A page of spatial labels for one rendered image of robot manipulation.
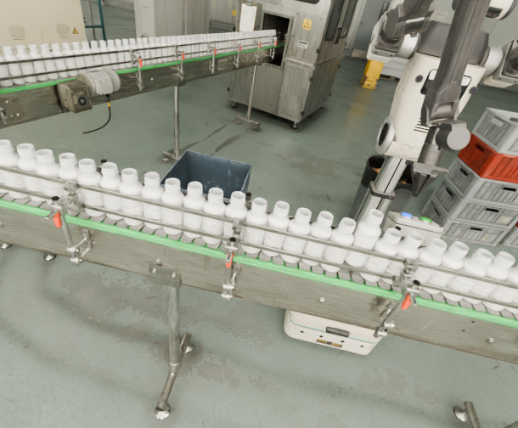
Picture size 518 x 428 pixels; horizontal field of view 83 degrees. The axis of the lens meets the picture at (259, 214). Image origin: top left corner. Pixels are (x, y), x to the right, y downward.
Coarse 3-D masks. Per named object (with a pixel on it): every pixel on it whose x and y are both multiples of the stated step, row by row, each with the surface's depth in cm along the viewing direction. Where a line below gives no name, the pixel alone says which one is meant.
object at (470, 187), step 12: (456, 156) 267; (456, 168) 266; (468, 168) 250; (456, 180) 264; (468, 180) 250; (480, 180) 238; (492, 180) 237; (468, 192) 247; (480, 192) 246; (492, 192) 246; (504, 192) 245; (516, 192) 244; (492, 204) 252; (504, 204) 251; (516, 204) 252
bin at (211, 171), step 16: (192, 160) 138; (208, 160) 136; (224, 160) 135; (176, 176) 128; (192, 176) 143; (208, 176) 141; (224, 176) 140; (240, 176) 139; (208, 192) 147; (224, 192) 146
